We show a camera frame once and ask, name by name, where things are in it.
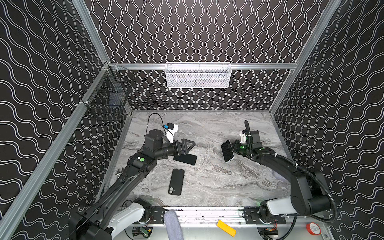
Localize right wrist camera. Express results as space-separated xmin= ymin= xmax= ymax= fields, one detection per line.
xmin=240 ymin=130 xmax=251 ymax=145

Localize red tape roll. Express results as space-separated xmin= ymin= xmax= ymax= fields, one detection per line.
xmin=306 ymin=223 xmax=321 ymax=236

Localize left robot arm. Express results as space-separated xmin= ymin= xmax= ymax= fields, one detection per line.
xmin=69 ymin=130 xmax=196 ymax=240

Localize aluminium front rail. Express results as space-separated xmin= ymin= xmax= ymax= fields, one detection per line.
xmin=83 ymin=205 xmax=328 ymax=228

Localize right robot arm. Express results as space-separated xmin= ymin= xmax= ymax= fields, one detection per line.
xmin=221 ymin=121 xmax=339 ymax=224

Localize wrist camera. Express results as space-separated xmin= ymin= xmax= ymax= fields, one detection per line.
xmin=164 ymin=123 xmax=179 ymax=143
xmin=240 ymin=130 xmax=251 ymax=145

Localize white wire basket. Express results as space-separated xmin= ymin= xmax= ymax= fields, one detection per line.
xmin=165 ymin=62 xmax=232 ymax=89

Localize yellow tag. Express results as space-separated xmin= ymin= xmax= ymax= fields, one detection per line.
xmin=217 ymin=220 xmax=237 ymax=237

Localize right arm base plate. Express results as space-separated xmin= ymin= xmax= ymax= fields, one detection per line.
xmin=242 ymin=207 xmax=287 ymax=225

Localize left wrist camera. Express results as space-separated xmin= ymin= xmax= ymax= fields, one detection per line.
xmin=164 ymin=123 xmax=179 ymax=143

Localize blue phone black screen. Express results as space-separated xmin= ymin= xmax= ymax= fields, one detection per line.
xmin=221 ymin=140 xmax=235 ymax=163

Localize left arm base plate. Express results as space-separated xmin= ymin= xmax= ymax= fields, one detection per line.
xmin=131 ymin=207 xmax=166 ymax=225

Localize black phone case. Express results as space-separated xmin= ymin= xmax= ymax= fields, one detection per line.
xmin=168 ymin=169 xmax=185 ymax=196

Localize black wire basket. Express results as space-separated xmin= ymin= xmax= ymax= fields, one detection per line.
xmin=85 ymin=62 xmax=136 ymax=122

